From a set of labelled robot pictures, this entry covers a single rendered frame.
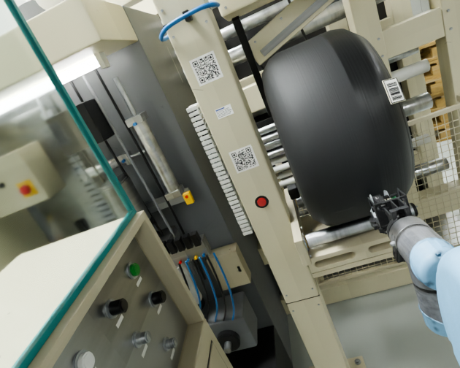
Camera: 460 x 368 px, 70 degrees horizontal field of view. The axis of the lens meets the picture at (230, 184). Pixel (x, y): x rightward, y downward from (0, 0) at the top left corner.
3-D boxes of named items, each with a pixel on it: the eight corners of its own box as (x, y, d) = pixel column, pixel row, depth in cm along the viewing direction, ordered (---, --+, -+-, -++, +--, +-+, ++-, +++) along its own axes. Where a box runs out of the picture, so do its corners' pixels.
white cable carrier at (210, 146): (243, 236, 115) (185, 109, 99) (244, 228, 120) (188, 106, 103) (255, 232, 114) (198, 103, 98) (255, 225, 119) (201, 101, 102)
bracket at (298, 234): (303, 267, 103) (293, 242, 100) (290, 208, 140) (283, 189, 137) (313, 264, 103) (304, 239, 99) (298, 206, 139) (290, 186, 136)
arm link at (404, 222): (441, 252, 63) (397, 263, 65) (429, 242, 68) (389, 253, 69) (431, 218, 61) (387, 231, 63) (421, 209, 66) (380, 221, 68)
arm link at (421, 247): (426, 301, 55) (413, 258, 53) (400, 266, 65) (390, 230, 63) (477, 290, 53) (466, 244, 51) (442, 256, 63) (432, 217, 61)
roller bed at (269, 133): (259, 197, 151) (234, 139, 140) (258, 184, 164) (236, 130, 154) (300, 183, 146) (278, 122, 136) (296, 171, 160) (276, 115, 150)
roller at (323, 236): (300, 234, 106) (302, 237, 110) (304, 247, 104) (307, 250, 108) (412, 200, 98) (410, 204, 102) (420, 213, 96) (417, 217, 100)
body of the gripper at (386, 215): (398, 186, 77) (420, 204, 65) (407, 218, 79) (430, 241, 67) (365, 196, 78) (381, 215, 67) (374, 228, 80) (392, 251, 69)
